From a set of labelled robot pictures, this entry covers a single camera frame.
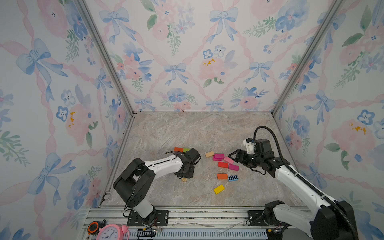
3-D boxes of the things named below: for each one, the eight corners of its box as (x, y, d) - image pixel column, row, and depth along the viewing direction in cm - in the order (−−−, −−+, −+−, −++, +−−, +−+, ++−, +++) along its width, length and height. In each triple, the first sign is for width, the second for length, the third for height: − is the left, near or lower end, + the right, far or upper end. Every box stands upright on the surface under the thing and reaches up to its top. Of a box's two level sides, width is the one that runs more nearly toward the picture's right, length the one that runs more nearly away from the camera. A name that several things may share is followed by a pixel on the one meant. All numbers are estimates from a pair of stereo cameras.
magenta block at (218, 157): (212, 161, 96) (213, 159, 94) (212, 155, 99) (212, 153, 97) (224, 161, 96) (225, 159, 94) (223, 155, 99) (224, 153, 97)
